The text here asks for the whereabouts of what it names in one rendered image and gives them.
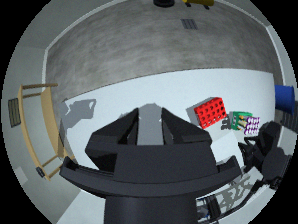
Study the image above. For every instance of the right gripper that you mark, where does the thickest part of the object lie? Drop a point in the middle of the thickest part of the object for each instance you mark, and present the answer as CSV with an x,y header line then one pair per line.
x,y
250,150

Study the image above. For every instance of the green tube rack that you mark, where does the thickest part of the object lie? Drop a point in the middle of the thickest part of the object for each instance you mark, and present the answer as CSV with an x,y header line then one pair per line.
x,y
236,118

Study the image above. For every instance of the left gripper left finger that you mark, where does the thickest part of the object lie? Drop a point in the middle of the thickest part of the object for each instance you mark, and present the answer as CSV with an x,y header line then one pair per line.
x,y
118,131

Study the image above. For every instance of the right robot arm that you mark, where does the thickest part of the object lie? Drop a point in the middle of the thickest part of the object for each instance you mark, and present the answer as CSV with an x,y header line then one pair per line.
x,y
275,163

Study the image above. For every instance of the red tube rack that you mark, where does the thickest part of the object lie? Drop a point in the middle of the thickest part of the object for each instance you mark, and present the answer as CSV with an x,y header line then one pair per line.
x,y
214,105

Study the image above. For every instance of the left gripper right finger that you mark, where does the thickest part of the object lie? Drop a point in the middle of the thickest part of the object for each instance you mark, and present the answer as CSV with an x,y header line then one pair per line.
x,y
183,132

